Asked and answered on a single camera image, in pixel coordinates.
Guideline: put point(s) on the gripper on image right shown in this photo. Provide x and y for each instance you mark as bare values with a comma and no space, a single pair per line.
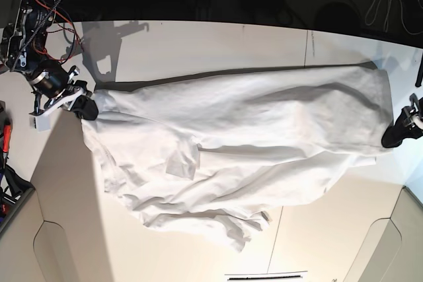
410,117

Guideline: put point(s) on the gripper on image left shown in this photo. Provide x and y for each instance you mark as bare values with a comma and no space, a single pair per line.
53,88

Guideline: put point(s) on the white t-shirt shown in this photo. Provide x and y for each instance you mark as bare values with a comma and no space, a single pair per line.
211,156

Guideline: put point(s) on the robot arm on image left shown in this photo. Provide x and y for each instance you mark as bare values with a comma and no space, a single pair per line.
23,51

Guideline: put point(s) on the dark tool bag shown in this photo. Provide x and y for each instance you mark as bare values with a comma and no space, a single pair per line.
15,191

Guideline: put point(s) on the white vent grille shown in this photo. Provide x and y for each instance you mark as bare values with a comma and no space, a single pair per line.
268,277

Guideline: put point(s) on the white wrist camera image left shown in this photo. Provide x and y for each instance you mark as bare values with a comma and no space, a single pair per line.
41,122

